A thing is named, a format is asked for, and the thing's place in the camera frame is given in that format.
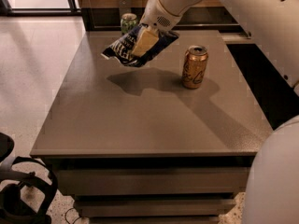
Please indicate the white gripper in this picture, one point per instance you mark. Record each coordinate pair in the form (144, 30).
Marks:
(154, 12)

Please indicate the blue kettle chip bag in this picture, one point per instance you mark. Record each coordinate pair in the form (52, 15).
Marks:
(122, 47)

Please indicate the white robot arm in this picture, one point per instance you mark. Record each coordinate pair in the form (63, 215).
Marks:
(272, 192)

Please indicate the green soda can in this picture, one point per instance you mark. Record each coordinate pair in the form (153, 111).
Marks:
(128, 22)

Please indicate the orange soda can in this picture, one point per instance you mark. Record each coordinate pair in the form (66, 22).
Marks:
(194, 66)

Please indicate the grey drawer cabinet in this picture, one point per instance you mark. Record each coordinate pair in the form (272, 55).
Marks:
(134, 146)

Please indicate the black office chair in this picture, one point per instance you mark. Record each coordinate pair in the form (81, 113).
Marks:
(13, 210)

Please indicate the left metal wall bracket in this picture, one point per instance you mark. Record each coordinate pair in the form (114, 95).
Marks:
(124, 6)

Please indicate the black window frame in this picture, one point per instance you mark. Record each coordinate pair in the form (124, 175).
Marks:
(39, 7)

